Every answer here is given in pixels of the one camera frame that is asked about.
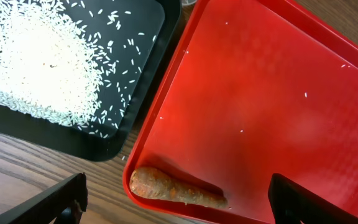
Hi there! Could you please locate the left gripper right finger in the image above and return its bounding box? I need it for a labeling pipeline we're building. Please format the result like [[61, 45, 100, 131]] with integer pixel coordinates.
[[268, 173, 358, 224]]

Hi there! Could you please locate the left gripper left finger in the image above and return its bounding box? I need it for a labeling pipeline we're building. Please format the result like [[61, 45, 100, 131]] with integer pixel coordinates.
[[0, 173, 88, 224]]

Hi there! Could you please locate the orange carrot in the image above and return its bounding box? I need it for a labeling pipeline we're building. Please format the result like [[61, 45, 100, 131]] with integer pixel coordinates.
[[129, 167, 228, 208]]

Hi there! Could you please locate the red serving tray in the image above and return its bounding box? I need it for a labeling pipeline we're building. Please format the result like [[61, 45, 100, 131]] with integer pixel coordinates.
[[123, 0, 358, 223]]

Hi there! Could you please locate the spilled white rice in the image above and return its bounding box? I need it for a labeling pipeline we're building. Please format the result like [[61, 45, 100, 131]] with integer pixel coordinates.
[[0, 0, 165, 139]]

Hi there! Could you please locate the black plastic tray bin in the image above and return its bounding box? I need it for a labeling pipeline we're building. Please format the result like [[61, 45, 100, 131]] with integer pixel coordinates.
[[0, 0, 181, 161]]

